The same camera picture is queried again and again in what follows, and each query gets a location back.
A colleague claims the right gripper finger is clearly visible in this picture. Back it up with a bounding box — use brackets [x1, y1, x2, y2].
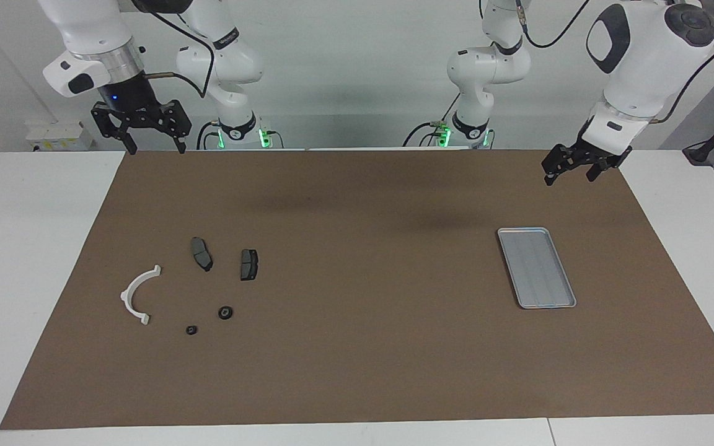
[90, 102, 139, 155]
[156, 99, 193, 155]

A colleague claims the silver metal tray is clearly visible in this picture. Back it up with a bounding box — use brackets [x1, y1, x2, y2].
[497, 227, 577, 310]

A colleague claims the white box with yellow labels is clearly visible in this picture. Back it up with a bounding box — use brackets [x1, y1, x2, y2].
[24, 121, 94, 151]

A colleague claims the dark curved brake pad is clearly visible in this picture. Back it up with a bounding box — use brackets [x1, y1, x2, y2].
[190, 237, 214, 273]

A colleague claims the dark rectangular brake pad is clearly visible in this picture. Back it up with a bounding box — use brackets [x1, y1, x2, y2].
[240, 248, 260, 281]

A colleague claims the brown table mat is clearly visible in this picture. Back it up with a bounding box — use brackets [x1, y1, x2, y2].
[0, 149, 714, 430]

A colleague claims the black base cable bundle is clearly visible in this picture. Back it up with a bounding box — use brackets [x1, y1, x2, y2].
[196, 121, 283, 150]
[402, 93, 463, 148]

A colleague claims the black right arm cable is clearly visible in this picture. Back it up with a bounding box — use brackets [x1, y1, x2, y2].
[145, 9, 216, 100]

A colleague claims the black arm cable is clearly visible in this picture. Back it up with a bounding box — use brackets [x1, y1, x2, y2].
[145, 9, 216, 100]
[515, 0, 714, 125]

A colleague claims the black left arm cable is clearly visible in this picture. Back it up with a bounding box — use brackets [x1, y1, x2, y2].
[515, 0, 714, 125]

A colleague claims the white curved plastic bracket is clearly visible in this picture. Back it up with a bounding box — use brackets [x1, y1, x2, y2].
[120, 265, 162, 326]

